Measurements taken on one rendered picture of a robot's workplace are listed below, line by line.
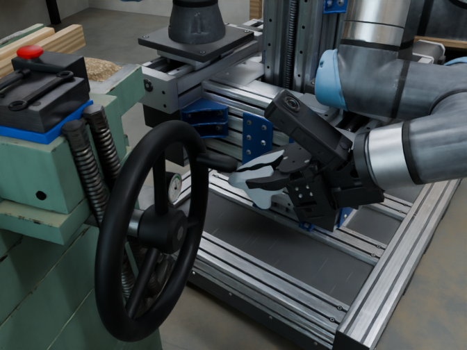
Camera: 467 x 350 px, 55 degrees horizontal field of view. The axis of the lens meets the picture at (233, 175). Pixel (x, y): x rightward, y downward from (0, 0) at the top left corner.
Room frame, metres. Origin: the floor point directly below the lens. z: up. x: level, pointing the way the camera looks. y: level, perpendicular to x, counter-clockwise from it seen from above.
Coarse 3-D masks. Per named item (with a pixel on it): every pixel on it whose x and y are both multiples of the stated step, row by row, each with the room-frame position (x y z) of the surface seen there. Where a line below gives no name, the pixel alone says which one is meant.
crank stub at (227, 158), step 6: (198, 156) 0.53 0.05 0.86; (204, 156) 0.53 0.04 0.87; (210, 156) 0.52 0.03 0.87; (216, 156) 0.52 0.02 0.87; (222, 156) 0.52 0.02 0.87; (228, 156) 0.52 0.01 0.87; (198, 162) 0.52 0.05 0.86; (204, 162) 0.52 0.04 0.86; (210, 162) 0.52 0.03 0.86; (216, 162) 0.51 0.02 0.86; (222, 162) 0.51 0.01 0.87; (228, 162) 0.51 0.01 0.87; (234, 162) 0.51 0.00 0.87; (210, 168) 0.52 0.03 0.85; (216, 168) 0.51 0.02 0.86; (222, 168) 0.51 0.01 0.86; (228, 168) 0.51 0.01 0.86; (234, 168) 0.51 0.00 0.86
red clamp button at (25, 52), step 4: (20, 48) 0.52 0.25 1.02; (24, 48) 0.52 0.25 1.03; (28, 48) 0.52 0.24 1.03; (32, 48) 0.52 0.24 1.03; (36, 48) 0.52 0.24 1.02; (40, 48) 0.52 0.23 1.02; (16, 52) 0.51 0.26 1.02; (20, 52) 0.51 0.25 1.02; (24, 52) 0.51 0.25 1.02; (28, 52) 0.51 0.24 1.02; (32, 52) 0.51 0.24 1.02; (36, 52) 0.51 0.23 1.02; (40, 52) 0.52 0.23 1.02; (20, 56) 0.51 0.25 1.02; (24, 56) 0.51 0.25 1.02; (28, 56) 0.51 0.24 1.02; (32, 56) 0.51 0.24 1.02; (36, 56) 0.52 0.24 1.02
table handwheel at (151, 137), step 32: (160, 128) 0.45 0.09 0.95; (192, 128) 0.52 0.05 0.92; (128, 160) 0.40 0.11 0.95; (160, 160) 0.44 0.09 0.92; (192, 160) 0.54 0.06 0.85; (128, 192) 0.36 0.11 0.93; (160, 192) 0.43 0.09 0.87; (192, 192) 0.55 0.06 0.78; (96, 224) 0.45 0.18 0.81; (128, 224) 0.35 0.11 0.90; (160, 224) 0.42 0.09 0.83; (192, 224) 0.51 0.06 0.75; (96, 256) 0.32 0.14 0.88; (192, 256) 0.49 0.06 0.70; (96, 288) 0.31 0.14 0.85; (128, 320) 0.31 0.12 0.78; (160, 320) 0.38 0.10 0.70
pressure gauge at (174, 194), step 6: (168, 174) 0.72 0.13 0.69; (174, 174) 0.72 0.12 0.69; (180, 174) 0.74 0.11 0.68; (168, 180) 0.71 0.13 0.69; (174, 180) 0.72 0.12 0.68; (180, 180) 0.74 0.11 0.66; (168, 186) 0.70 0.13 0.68; (174, 186) 0.72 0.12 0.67; (180, 186) 0.74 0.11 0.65; (168, 192) 0.69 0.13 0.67; (174, 192) 0.72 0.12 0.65; (180, 192) 0.73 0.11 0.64; (168, 198) 0.69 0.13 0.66; (174, 198) 0.71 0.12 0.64; (168, 204) 0.73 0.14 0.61
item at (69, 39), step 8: (72, 24) 0.88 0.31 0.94; (64, 32) 0.83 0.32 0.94; (72, 32) 0.85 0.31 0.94; (80, 32) 0.87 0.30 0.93; (48, 40) 0.79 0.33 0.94; (56, 40) 0.80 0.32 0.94; (64, 40) 0.82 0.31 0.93; (72, 40) 0.84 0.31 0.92; (80, 40) 0.86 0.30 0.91; (48, 48) 0.78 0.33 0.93; (56, 48) 0.80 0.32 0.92; (64, 48) 0.81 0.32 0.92; (72, 48) 0.84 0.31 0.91; (80, 48) 0.86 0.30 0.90; (0, 64) 0.68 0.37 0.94; (8, 64) 0.68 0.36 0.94; (0, 72) 0.66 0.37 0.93; (8, 72) 0.68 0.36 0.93
